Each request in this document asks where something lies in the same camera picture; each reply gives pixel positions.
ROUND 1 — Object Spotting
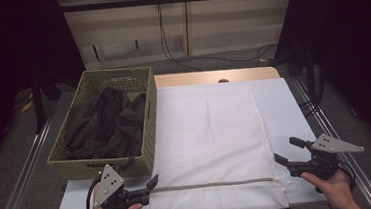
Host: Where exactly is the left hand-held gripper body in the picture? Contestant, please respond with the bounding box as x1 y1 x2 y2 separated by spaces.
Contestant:
90 161 153 209

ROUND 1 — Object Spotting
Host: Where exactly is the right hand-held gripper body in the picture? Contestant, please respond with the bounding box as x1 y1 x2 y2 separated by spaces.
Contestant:
284 130 368 183

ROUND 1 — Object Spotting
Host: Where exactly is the dark cloth garment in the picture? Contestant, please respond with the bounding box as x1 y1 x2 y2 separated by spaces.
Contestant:
59 83 152 163

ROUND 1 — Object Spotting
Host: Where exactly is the green woven basket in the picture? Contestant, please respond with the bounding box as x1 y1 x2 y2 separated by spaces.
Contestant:
40 65 165 184

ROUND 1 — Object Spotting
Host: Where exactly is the white mesh laundry bag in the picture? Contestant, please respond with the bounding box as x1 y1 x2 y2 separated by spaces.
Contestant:
140 83 295 209

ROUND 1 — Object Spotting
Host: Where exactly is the person's right hand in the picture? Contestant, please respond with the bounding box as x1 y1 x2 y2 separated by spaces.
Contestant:
300 166 363 209

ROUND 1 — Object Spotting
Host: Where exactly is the white table mat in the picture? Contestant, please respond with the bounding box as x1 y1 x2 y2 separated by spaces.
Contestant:
45 74 328 209

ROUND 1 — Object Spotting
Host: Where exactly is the black metal stand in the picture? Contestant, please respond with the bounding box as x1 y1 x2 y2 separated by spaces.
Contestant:
27 58 65 135

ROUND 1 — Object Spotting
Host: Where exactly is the metal floor rail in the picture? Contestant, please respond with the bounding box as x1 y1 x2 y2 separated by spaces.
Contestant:
0 103 67 209
292 72 371 209

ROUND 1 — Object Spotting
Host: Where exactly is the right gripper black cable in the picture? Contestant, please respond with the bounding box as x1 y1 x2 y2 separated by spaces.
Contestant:
337 158 359 191

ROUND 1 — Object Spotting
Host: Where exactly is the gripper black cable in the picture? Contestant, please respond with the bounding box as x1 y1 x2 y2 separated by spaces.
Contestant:
82 157 140 209
337 158 359 191

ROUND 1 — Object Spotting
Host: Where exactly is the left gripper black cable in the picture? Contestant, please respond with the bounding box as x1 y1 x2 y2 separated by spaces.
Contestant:
82 157 140 209

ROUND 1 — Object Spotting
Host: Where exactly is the black floor cable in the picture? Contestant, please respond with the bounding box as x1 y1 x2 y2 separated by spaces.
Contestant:
173 42 279 70

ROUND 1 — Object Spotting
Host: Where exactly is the black hanging cable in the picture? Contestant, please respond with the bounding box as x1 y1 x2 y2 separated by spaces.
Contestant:
155 0 203 75

